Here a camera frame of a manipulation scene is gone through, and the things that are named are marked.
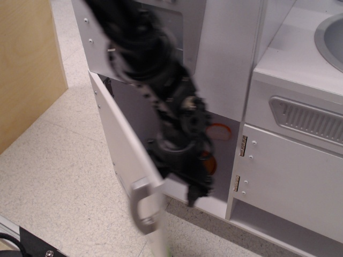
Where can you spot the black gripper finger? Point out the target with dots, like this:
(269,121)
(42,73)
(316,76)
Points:
(194,193)

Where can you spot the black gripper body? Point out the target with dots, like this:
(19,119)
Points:
(186,163)

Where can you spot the white low fridge door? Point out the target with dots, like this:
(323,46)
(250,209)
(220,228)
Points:
(129,156)

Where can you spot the grey fridge door handle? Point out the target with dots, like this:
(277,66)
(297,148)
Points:
(146,205)

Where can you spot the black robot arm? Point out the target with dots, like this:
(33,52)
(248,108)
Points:
(143,54)

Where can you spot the orange toy slice lower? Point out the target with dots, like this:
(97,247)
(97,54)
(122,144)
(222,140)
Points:
(209,162)

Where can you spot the orange toy slice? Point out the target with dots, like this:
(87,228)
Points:
(219,131)
(209,162)

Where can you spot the lower brass hinge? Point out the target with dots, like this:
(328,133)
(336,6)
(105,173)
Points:
(236,184)

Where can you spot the brass hinge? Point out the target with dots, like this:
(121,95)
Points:
(236,184)
(243,145)

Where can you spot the orange toy slice upper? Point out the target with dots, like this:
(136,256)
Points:
(219,131)

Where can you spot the upper brass hinge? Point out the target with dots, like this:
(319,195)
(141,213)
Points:
(243,145)

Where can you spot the white oven door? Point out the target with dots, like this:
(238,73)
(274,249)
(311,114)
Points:
(293,181)

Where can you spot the white toy kitchen cabinet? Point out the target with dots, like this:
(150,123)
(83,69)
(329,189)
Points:
(250,51)

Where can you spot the grey vent panel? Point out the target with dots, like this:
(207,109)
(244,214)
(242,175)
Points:
(307,119)

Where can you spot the light wooden panel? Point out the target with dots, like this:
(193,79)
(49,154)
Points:
(32,74)

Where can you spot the grey round sink basin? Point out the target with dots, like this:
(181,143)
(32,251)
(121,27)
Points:
(328,40)

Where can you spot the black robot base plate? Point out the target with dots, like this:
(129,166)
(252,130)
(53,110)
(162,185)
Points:
(30,245)

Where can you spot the aluminium rail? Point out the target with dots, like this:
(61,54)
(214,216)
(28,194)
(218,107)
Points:
(9,228)

